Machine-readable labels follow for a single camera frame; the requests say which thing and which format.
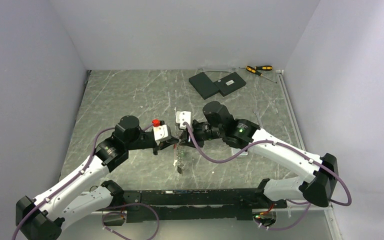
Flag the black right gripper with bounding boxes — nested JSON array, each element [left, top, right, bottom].
[[179, 121, 224, 149]]

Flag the round metal key organizer disc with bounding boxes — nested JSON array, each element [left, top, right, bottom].
[[173, 143, 185, 175]]

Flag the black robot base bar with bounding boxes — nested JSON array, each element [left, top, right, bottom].
[[110, 188, 287, 223]]

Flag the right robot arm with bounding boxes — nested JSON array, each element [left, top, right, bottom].
[[175, 101, 339, 208]]

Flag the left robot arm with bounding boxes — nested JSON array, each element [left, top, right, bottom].
[[12, 115, 179, 240]]

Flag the clear plastic case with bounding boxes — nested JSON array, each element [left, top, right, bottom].
[[230, 147, 248, 157]]

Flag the large black flat box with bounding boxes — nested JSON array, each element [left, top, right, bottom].
[[188, 72, 220, 100]]

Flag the small black flat box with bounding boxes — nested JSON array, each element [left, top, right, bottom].
[[214, 72, 246, 97]]

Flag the silver wrench on table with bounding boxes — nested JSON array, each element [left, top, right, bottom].
[[253, 108, 264, 128]]

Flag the yellow black screwdriver front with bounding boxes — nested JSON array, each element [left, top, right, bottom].
[[246, 70, 276, 83]]

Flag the yellow black screwdriver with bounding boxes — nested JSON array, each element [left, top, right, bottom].
[[241, 65, 273, 72], [246, 70, 276, 83]]

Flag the yellow black screwdriver rear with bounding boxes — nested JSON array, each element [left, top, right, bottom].
[[241, 65, 273, 72]]

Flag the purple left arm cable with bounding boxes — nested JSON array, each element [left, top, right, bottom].
[[11, 123, 160, 240]]

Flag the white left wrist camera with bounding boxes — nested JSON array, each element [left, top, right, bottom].
[[152, 119, 172, 142]]

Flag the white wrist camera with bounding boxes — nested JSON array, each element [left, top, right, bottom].
[[175, 111, 192, 130], [152, 119, 172, 142]]

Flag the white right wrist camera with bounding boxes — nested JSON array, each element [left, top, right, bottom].
[[175, 111, 192, 130]]

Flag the long silver wrench at wall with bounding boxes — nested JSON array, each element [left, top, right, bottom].
[[198, 67, 237, 73]]

